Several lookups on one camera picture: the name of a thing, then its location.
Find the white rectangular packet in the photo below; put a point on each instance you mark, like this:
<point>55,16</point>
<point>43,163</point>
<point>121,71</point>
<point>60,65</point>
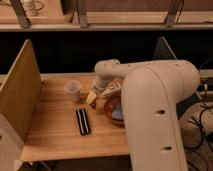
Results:
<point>112,89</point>

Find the orange ceramic bowl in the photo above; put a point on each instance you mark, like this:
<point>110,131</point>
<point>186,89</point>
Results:
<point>109,107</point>

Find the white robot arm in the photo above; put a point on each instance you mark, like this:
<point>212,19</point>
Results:
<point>149,95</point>

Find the clear plastic cup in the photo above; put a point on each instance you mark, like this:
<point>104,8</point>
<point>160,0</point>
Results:
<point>73,88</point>

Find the left wooden side panel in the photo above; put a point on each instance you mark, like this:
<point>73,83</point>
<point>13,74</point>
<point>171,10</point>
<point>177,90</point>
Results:
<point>19,92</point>

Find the dark red pepper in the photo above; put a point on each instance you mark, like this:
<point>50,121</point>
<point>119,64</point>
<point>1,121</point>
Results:
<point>93,105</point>

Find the black striped rectangular block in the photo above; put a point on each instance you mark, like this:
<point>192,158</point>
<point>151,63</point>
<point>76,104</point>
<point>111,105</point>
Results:
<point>83,122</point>

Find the right grey side panel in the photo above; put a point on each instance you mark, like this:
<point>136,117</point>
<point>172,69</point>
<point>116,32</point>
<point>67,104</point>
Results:
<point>163,51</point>

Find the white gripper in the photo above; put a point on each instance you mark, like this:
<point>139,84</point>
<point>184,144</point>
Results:
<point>99,85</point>

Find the blue sponge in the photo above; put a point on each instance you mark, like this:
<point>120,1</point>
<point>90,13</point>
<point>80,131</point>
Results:
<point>117,112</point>

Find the wooden background shelf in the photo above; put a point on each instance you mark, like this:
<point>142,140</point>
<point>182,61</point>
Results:
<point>105,15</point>

